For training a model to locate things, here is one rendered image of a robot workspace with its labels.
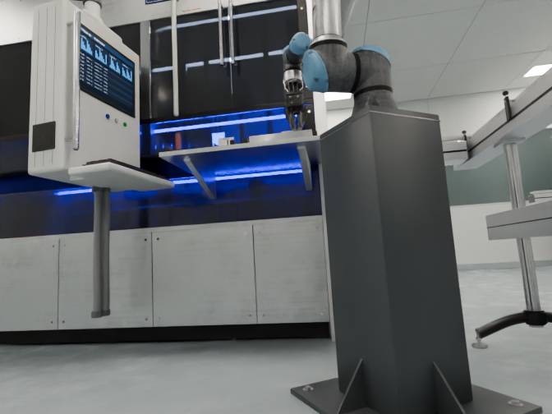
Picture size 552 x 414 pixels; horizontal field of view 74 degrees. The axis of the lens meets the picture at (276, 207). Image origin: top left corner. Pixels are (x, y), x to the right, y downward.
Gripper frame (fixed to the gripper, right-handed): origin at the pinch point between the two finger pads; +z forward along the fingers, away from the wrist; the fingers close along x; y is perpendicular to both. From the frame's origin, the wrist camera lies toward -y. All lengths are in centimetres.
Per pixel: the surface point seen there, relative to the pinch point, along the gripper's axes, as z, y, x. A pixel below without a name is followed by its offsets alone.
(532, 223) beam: 44, -4, 84
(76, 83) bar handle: -24, 19, -86
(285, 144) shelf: 5.5, 3.0, -4.9
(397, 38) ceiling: -203, -291, 105
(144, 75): -55, -36, -87
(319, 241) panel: 45, -36, 4
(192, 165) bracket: 8.1, -5.7, -48.0
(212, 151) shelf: 5.6, 3.6, -35.5
